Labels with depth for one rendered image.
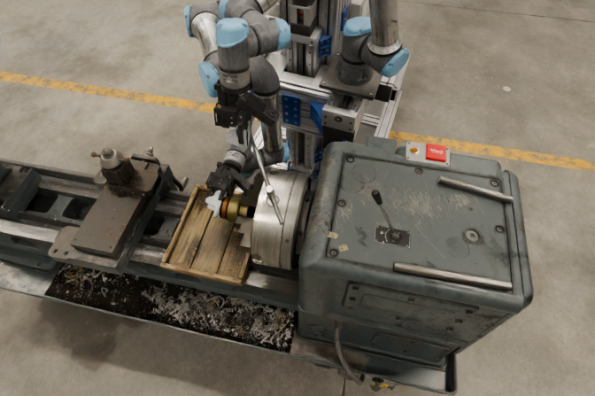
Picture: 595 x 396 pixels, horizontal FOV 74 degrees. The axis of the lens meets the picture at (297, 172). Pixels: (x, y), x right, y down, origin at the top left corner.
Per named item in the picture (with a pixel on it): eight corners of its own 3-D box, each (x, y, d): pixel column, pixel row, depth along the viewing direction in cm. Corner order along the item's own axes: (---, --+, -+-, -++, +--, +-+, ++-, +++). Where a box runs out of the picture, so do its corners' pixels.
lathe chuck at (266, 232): (303, 193, 148) (298, 155, 120) (284, 276, 136) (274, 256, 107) (280, 190, 150) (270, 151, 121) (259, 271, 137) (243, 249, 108)
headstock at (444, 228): (474, 221, 151) (519, 159, 120) (481, 352, 124) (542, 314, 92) (321, 195, 159) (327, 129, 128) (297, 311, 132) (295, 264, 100)
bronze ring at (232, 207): (251, 192, 129) (225, 188, 130) (243, 217, 123) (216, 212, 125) (254, 207, 136) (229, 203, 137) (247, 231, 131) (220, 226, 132)
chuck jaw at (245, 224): (271, 220, 125) (260, 252, 117) (271, 229, 129) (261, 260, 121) (237, 213, 126) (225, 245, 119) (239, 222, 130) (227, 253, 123)
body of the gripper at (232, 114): (224, 113, 111) (221, 73, 103) (254, 118, 109) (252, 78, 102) (214, 128, 105) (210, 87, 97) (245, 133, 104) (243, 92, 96)
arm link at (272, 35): (269, 5, 102) (233, 12, 96) (296, 25, 97) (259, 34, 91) (266, 34, 107) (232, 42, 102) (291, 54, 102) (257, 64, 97)
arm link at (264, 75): (274, 40, 129) (284, 149, 164) (241, 47, 127) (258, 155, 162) (283, 58, 121) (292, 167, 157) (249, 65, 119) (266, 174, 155)
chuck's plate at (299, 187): (312, 195, 148) (310, 157, 119) (294, 278, 135) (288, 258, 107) (303, 193, 148) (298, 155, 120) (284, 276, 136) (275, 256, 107)
